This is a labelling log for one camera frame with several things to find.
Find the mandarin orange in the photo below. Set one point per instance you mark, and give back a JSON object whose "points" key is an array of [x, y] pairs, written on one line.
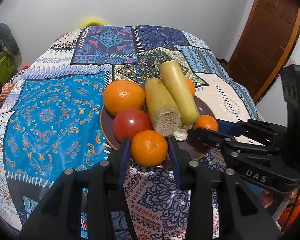
{"points": [[206, 122], [149, 148]]}

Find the yellow plush toy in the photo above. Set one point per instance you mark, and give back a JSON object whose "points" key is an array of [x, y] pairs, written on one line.
{"points": [[92, 21]]}

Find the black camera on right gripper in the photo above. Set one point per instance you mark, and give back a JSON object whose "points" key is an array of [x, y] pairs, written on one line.
{"points": [[290, 78]]}

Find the orange on plate back left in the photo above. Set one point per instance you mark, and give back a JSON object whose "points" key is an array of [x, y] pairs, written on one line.
{"points": [[123, 95]]}

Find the orange on plate right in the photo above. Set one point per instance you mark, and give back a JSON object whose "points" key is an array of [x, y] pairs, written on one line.
{"points": [[190, 86]]}

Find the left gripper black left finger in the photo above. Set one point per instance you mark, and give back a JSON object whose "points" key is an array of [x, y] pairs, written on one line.
{"points": [[107, 212]]}

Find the red tomato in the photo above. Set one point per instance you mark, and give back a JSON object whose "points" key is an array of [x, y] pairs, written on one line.
{"points": [[129, 123]]}

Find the dark green cushion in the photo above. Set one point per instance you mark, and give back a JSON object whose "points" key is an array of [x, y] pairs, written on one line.
{"points": [[7, 41]]}

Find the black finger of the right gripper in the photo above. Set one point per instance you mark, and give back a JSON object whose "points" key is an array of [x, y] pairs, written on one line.
{"points": [[203, 139], [259, 131]]}

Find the person's right hand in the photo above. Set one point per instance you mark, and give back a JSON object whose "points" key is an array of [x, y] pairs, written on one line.
{"points": [[267, 197]]}

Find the green storage box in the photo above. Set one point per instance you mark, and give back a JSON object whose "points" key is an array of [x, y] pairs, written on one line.
{"points": [[7, 68]]}

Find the blue patchwork bedspread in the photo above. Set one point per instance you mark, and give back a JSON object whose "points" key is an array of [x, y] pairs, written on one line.
{"points": [[50, 119]]}

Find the white garlic bulb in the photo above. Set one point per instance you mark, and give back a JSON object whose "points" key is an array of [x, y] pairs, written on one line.
{"points": [[180, 134]]}

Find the orange on plate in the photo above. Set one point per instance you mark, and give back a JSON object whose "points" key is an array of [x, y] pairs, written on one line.
{"points": [[123, 95], [190, 86]]}

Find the brown wooden door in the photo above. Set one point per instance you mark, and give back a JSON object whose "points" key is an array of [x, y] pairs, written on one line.
{"points": [[267, 40]]}

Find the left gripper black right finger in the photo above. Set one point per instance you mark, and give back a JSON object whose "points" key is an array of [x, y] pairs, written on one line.
{"points": [[190, 175]]}

